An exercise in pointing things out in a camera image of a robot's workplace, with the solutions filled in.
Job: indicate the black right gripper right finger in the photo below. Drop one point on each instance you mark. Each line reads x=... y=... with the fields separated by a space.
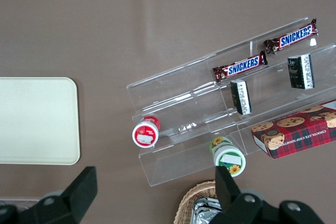
x=231 y=197

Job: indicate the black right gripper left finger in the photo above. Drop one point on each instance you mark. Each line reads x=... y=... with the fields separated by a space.
x=78 y=195

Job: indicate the foil wrapped sandwich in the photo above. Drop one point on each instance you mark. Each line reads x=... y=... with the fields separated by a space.
x=203 y=211

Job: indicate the woven wicker basket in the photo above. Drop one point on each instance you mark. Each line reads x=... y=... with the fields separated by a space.
x=189 y=200

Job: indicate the cream rectangular tray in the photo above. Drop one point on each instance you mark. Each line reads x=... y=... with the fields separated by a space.
x=36 y=120

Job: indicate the green sunflower yogurt cup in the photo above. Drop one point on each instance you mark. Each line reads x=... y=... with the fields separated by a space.
x=228 y=157

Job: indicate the red strawberry yogurt cup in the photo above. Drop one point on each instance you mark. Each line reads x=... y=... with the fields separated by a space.
x=146 y=134

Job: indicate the red tartan shortbread cookie box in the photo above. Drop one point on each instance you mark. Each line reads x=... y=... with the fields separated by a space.
x=296 y=132

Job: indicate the clear acrylic tiered display shelf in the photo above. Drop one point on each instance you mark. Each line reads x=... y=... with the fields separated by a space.
x=194 y=108

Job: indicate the small black chocolate box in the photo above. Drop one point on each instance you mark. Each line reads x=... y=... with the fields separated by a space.
x=241 y=97

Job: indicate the Snickers chocolate bar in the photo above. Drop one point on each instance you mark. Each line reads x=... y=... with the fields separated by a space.
x=241 y=67

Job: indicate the large black chocolate box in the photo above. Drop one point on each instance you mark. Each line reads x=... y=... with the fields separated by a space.
x=302 y=71

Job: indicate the Snickers bar with creased end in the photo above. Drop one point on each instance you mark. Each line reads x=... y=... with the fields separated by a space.
x=291 y=38

